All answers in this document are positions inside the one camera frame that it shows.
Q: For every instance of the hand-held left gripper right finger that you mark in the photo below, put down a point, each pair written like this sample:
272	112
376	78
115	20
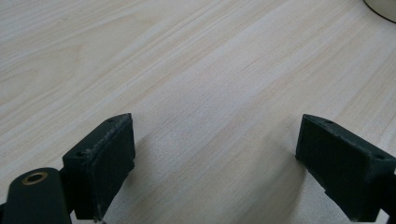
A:
342	168

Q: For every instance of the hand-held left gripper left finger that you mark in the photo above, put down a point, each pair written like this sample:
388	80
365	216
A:
99	168

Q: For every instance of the white round container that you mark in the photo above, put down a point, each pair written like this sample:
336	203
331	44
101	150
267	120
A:
384	7

